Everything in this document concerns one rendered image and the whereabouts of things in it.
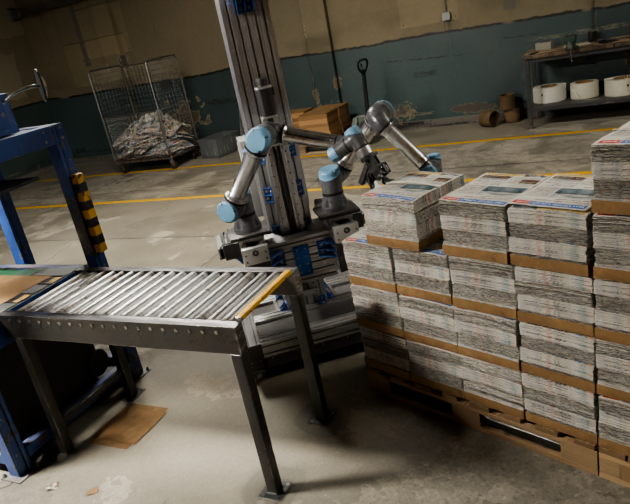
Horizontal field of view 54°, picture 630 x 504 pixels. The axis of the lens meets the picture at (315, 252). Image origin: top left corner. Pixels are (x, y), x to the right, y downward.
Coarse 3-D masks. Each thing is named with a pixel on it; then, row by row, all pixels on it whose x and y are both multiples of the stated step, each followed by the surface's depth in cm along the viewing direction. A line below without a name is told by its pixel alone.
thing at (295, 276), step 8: (80, 272) 330; (88, 272) 328; (136, 272) 312; (144, 272) 310; (168, 272) 303; (176, 272) 301; (200, 272) 294; (208, 272) 292; (224, 272) 288; (232, 272) 286; (256, 272) 280; (272, 272) 276; (280, 272) 275; (296, 272) 274; (288, 280) 274; (296, 280) 274; (280, 288) 278; (288, 288) 276; (296, 288) 274
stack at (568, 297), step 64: (384, 256) 273; (448, 256) 249; (384, 320) 289; (448, 320) 260; (512, 320) 237; (576, 320) 217; (384, 384) 307; (448, 384) 275; (512, 384) 248; (576, 448) 238
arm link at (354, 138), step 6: (354, 126) 281; (348, 132) 281; (354, 132) 281; (360, 132) 281; (348, 138) 282; (354, 138) 281; (360, 138) 281; (348, 144) 283; (354, 144) 281; (360, 144) 280; (366, 144) 281; (354, 150) 283
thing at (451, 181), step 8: (400, 176) 284; (408, 176) 282; (416, 176) 279; (424, 176) 277; (432, 176) 274; (440, 176) 272; (448, 176) 270; (456, 176) 268; (448, 184) 263; (456, 184) 267; (464, 184) 271; (448, 192) 264
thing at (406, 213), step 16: (368, 192) 269; (384, 192) 264; (400, 192) 261; (416, 192) 257; (432, 192) 256; (368, 208) 268; (384, 208) 260; (400, 208) 254; (416, 208) 249; (432, 208) 258; (368, 224) 272; (384, 224) 265; (400, 224) 258; (416, 224) 252; (432, 224) 260; (416, 240) 255
